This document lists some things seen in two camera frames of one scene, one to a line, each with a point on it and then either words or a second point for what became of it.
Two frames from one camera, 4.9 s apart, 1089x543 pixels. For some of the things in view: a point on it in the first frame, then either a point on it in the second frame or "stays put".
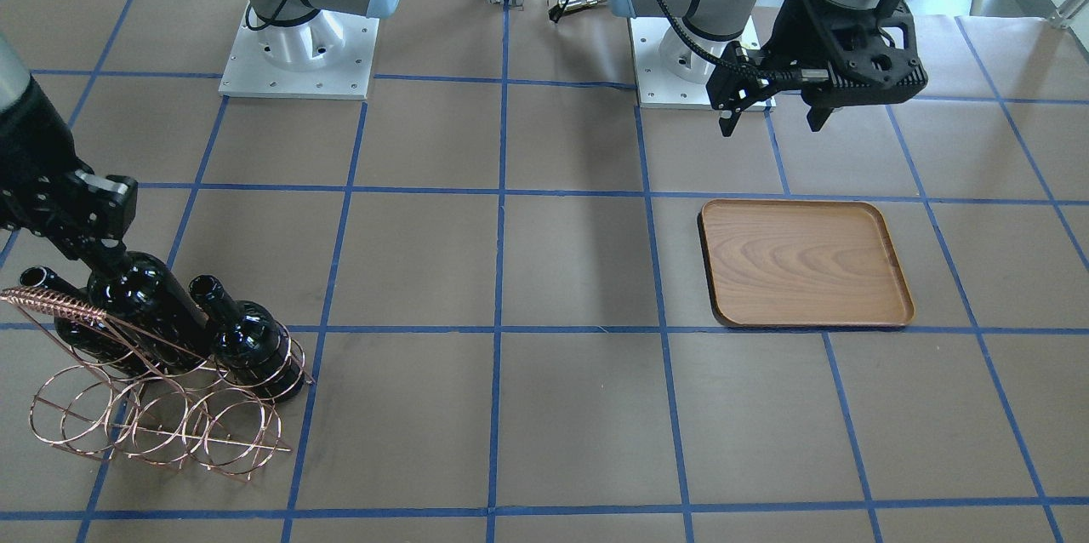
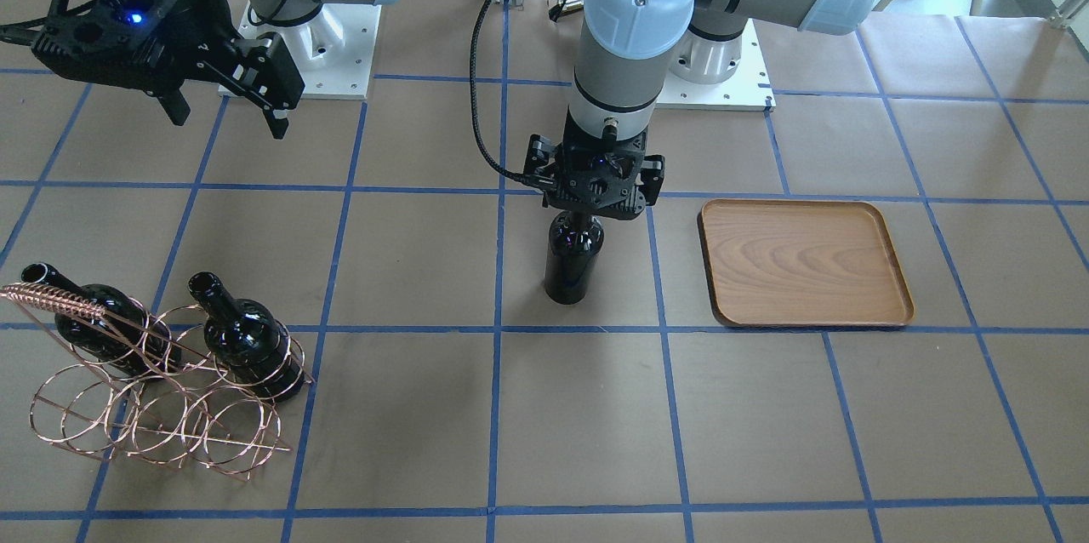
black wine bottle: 249,345 stays put
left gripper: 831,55 → 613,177
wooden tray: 804,263 stays put
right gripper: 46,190 → 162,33
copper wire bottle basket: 139,394 stays put
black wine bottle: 139,295 → 574,242
